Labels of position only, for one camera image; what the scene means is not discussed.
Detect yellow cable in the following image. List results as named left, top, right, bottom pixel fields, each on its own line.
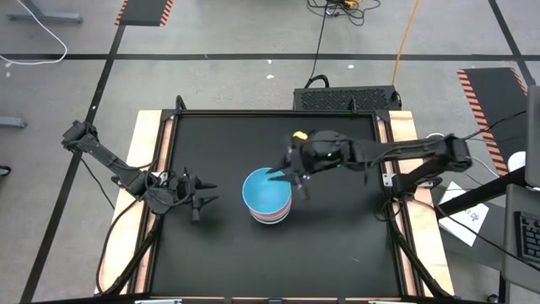
left=391, top=0, right=422, bottom=88

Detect black computer tower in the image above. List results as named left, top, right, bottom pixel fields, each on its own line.
left=292, top=84, right=402, bottom=112

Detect white cable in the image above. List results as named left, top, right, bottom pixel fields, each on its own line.
left=0, top=0, right=69, bottom=67

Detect grey desk foot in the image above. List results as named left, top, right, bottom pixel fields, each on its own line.
left=0, top=116, right=29, bottom=129

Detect thin black desk cable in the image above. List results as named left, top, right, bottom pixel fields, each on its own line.
left=434, top=203, right=540, bottom=272

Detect red ribbed bowl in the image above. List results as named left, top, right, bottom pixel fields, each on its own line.
left=247, top=193, right=294, bottom=222

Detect black power cable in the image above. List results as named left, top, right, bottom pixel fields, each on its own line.
left=309, top=3, right=331, bottom=89

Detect black diagonal bar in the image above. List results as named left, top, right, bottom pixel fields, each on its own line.
left=435, top=167, right=529, bottom=220

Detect black keyboard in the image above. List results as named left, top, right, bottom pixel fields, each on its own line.
left=513, top=210, right=540, bottom=263

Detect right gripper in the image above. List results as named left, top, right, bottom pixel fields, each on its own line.
left=264, top=128, right=354, bottom=202

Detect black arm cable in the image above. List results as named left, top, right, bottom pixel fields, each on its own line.
left=78, top=156, right=117, bottom=211

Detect black hazard-striped floor mat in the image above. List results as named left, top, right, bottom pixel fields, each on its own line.
left=456, top=67, right=529, bottom=177
left=114, top=0, right=176, bottom=28

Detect white paper sheet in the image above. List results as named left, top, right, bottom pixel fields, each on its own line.
left=437, top=181, right=490, bottom=247

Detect black cable bundle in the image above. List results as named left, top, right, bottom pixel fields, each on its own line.
left=305, top=0, right=382, bottom=27

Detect white round cup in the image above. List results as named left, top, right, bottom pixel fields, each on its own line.
left=507, top=150, right=528, bottom=173

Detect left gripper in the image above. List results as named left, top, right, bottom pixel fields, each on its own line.
left=158, top=166, right=220, bottom=224

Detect light blue ribbed bowl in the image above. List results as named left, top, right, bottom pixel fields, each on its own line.
left=240, top=166, right=294, bottom=213

